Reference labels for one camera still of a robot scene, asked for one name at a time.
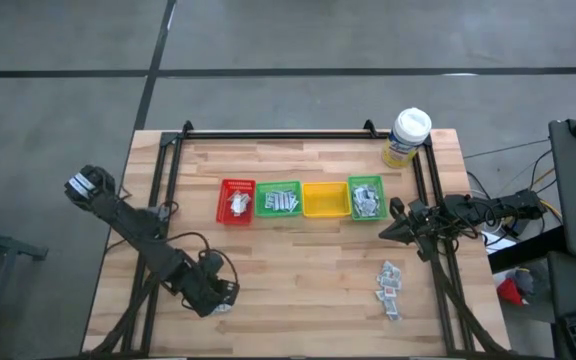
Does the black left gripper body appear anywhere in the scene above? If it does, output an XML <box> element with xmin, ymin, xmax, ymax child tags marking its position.
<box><xmin>171</xmin><ymin>249</ymin><xmax>242</xmax><ymax>319</ymax></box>

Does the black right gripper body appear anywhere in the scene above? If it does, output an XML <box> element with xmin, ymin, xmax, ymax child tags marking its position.
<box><xmin>390</xmin><ymin>196</ymin><xmax>434</xmax><ymax>264</ymax></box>

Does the green plastic basket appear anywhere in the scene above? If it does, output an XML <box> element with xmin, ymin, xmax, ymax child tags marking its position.
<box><xmin>346</xmin><ymin>174</ymin><xmax>388</xmax><ymax>222</ymax></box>
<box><xmin>254</xmin><ymin>180</ymin><xmax>304</xmax><ymax>219</ymax></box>

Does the yellow plastic basket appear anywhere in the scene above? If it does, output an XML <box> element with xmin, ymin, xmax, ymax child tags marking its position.
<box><xmin>301</xmin><ymin>181</ymin><xmax>353</xmax><ymax>219</ymax></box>

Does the white paper sheet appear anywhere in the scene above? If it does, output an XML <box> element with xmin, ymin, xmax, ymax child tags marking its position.
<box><xmin>481</xmin><ymin>229</ymin><xmax>518</xmax><ymax>256</ymax></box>

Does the Lysol wipes canister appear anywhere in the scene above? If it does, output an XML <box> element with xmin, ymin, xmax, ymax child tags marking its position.
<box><xmin>380</xmin><ymin>106</ymin><xmax>434</xmax><ymax>170</ymax></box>

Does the black power adapter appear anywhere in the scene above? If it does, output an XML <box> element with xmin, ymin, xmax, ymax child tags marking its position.
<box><xmin>506</xmin><ymin>215</ymin><xmax>538</xmax><ymax>239</ymax></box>

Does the red plastic basket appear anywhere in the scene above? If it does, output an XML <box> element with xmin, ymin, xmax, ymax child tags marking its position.
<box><xmin>215</xmin><ymin>178</ymin><xmax>257</xmax><ymax>226</ymax></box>

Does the black diagonal beam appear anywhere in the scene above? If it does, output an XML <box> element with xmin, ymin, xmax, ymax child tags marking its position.
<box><xmin>487</xmin><ymin>225</ymin><xmax>569</xmax><ymax>274</ymax></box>

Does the red cloth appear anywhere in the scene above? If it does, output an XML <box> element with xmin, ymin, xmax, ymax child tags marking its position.
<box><xmin>496</xmin><ymin>277</ymin><xmax>527</xmax><ymax>308</ymax></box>

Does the grey cloth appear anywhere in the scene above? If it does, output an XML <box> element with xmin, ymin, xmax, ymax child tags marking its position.
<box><xmin>514</xmin><ymin>266</ymin><xmax>552</xmax><ymax>297</ymax></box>

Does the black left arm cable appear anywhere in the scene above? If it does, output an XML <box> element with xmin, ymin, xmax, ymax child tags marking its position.
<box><xmin>162</xmin><ymin>199</ymin><xmax>240</xmax><ymax>289</ymax></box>

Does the thin grey floor cable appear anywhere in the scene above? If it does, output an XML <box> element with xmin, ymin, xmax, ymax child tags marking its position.
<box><xmin>462</xmin><ymin>137</ymin><xmax>552</xmax><ymax>161</ymax></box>

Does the yellow cable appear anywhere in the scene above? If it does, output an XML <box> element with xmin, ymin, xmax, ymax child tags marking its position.
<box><xmin>532</xmin><ymin>167</ymin><xmax>565</xmax><ymax>226</ymax></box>

